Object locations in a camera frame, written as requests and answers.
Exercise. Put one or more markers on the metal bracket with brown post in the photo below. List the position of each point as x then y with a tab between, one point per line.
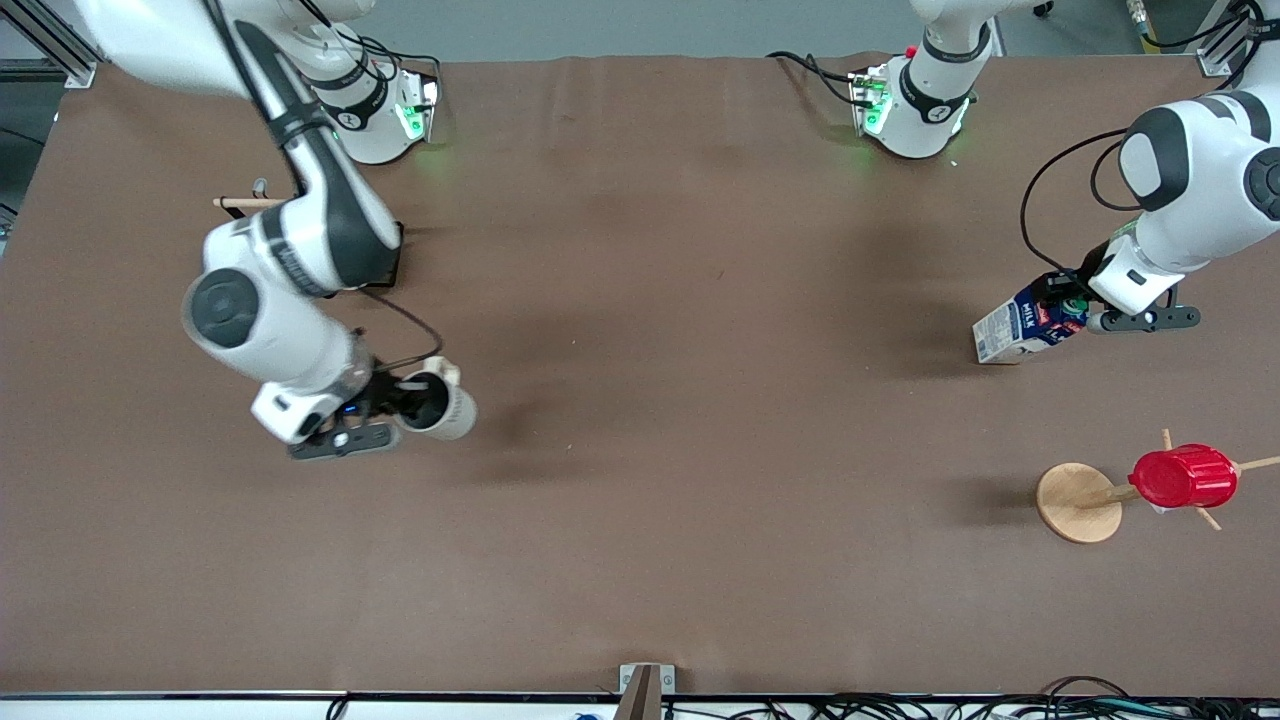
645	690

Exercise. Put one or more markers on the aluminium frame profile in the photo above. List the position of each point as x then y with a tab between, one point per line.
1225	55
60	45

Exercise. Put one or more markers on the wooden mug tree stand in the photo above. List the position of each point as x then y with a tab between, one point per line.
1075	502

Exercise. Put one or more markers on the grey mug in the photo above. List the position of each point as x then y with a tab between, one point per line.
458	412

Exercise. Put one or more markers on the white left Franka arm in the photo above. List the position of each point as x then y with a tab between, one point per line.
1200	170

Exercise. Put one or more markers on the red plastic cup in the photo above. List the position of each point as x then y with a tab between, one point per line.
1185	477

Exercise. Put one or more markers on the blue white milk carton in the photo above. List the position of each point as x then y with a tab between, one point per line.
1010	333

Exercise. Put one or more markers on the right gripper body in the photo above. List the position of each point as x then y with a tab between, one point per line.
381	393

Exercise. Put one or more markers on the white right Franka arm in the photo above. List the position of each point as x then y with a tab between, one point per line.
260	310

